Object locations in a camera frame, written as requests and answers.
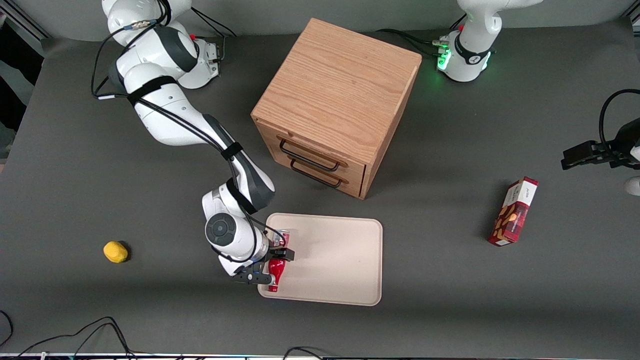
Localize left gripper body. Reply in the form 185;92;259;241
606;118;640;169

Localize small red coke bottle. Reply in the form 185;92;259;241
266;229;292;294

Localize beige plastic tray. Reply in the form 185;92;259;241
258;212;384;307

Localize red tartan shortbread box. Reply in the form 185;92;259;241
487;176;539;247

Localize yellow lemon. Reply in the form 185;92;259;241
103;241;129;264

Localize wooden two-drawer cabinet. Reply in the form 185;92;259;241
250;18;423;201

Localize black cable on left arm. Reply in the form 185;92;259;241
598;88;640;156

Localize black metal drawer handle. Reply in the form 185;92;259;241
278;138;349;173
289;159;347;190

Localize black floor cable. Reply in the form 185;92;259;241
281;346;327;360
0;309;14;349
15;316;137;360

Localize black cable along right arm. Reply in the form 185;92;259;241
91;0;287;263

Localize black cables at arm base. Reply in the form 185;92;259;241
375;14;468;60

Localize grey aluminium frame rail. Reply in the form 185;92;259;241
0;0;52;42

